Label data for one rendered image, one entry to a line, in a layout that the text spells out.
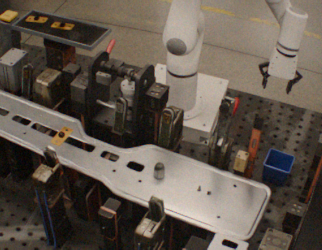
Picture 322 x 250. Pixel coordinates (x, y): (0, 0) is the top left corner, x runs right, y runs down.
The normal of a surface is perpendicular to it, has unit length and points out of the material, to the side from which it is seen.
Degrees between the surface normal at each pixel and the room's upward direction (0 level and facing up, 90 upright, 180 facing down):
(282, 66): 85
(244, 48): 0
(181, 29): 66
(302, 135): 0
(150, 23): 0
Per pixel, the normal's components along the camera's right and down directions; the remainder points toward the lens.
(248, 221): 0.04, -0.74
